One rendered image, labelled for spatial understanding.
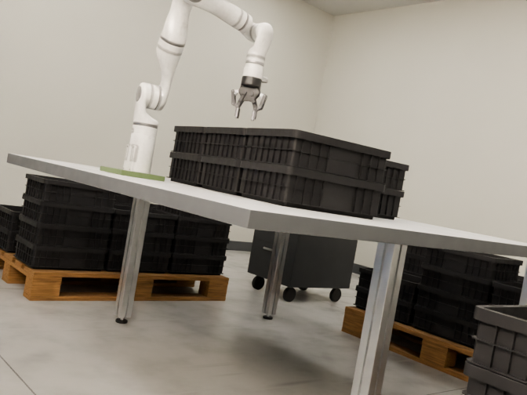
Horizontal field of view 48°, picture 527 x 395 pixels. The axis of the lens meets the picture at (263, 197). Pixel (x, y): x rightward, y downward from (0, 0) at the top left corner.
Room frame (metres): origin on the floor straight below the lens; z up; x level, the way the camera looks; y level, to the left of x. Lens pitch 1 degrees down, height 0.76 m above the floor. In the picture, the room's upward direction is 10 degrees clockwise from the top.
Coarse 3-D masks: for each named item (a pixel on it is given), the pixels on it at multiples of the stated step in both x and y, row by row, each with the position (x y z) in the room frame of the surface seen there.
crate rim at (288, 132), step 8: (248, 128) 1.97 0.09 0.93; (256, 128) 1.92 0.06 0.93; (288, 136) 1.76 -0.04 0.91; (296, 136) 1.74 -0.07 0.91; (304, 136) 1.75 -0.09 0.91; (312, 136) 1.77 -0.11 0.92; (320, 136) 1.78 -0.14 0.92; (328, 136) 1.80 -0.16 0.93; (328, 144) 1.80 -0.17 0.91; (336, 144) 1.82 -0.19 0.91; (344, 144) 1.84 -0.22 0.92; (352, 144) 1.85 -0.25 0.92; (360, 144) 1.87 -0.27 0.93; (368, 152) 1.89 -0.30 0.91; (376, 152) 1.91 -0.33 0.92; (384, 152) 1.93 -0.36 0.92
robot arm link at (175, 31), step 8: (176, 0) 2.06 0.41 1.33; (176, 8) 2.07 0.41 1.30; (184, 8) 2.08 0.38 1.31; (168, 16) 2.08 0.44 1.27; (176, 16) 2.08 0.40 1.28; (184, 16) 2.09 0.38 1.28; (168, 24) 2.08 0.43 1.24; (176, 24) 2.08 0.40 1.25; (184, 24) 2.09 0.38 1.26; (168, 32) 2.07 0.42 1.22; (176, 32) 2.08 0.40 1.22; (184, 32) 2.10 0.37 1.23; (168, 40) 2.08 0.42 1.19; (176, 40) 2.08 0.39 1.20; (184, 40) 2.10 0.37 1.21
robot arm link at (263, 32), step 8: (264, 24) 2.17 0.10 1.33; (256, 32) 2.18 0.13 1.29; (264, 32) 2.17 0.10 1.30; (272, 32) 2.19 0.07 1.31; (256, 40) 2.17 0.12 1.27; (264, 40) 2.18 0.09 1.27; (256, 48) 2.18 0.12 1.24; (264, 48) 2.19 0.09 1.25; (248, 56) 2.20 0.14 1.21; (256, 56) 2.18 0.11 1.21; (264, 56) 2.21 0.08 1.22
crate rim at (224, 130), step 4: (208, 128) 2.21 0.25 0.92; (212, 128) 2.19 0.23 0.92; (216, 128) 2.16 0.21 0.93; (220, 128) 2.13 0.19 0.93; (224, 128) 2.11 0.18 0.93; (228, 128) 2.08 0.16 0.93; (232, 128) 2.06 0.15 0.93; (236, 128) 2.03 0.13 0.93; (240, 128) 2.01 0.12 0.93; (244, 128) 2.00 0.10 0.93; (208, 132) 2.21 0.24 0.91; (212, 132) 2.18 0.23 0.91; (216, 132) 2.15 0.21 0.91; (220, 132) 2.13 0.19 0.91; (224, 132) 2.10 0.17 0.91; (228, 132) 2.08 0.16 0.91; (232, 132) 2.05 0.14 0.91; (236, 132) 2.03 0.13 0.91; (240, 132) 2.01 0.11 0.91; (244, 132) 2.00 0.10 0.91
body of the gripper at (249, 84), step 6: (246, 78) 2.19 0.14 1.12; (252, 78) 2.18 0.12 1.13; (258, 78) 2.19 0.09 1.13; (246, 84) 2.19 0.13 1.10; (252, 84) 2.18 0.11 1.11; (258, 84) 2.19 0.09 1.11; (240, 90) 2.22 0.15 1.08; (246, 90) 2.21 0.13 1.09; (252, 90) 2.21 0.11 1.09; (258, 90) 2.20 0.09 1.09; (246, 96) 2.21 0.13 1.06; (258, 96) 2.22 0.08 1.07
